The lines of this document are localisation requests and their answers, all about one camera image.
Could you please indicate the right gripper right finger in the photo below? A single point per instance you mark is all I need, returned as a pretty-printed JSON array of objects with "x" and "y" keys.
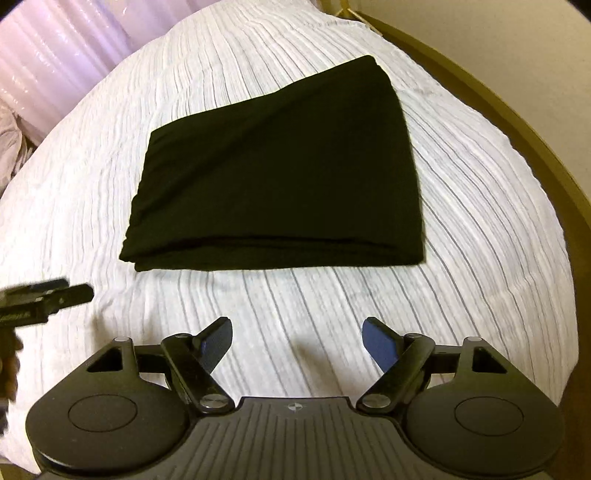
[{"x": 402, "y": 360}]

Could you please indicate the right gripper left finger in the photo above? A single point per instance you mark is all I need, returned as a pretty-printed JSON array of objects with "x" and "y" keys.
[{"x": 192, "y": 359}]

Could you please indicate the black pants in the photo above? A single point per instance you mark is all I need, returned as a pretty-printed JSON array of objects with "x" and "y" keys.
[{"x": 317, "y": 174}]

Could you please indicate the person left hand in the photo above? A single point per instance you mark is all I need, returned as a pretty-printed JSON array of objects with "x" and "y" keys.
[{"x": 11, "y": 346}]

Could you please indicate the white striped duvet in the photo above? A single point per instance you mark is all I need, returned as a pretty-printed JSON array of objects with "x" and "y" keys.
[{"x": 496, "y": 260}]

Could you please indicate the pink pillow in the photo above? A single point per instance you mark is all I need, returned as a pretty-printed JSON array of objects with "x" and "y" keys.
[{"x": 15, "y": 149}]

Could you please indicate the pink curtain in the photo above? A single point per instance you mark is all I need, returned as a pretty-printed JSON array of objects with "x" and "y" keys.
[{"x": 54, "y": 52}]

